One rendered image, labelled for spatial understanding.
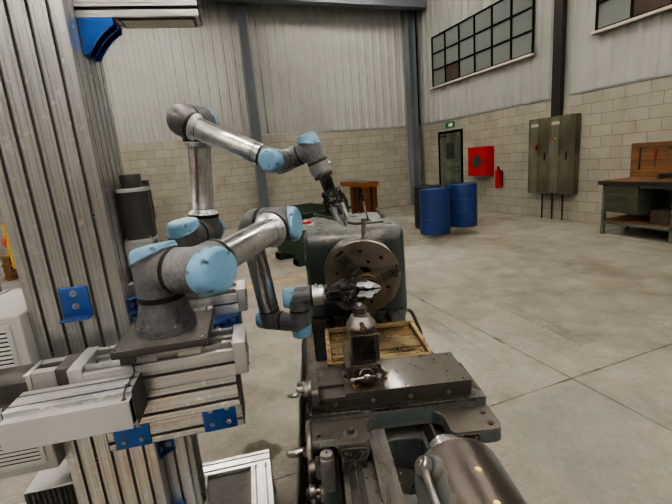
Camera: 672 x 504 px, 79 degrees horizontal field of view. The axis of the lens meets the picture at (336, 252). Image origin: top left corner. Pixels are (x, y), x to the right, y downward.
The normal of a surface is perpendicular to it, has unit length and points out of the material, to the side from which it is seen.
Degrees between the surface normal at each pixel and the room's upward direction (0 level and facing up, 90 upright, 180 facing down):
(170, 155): 90
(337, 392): 0
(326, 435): 0
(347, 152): 90
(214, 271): 91
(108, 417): 90
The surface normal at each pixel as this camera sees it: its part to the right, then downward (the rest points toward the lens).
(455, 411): -0.08, -0.97
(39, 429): 0.21, 0.20
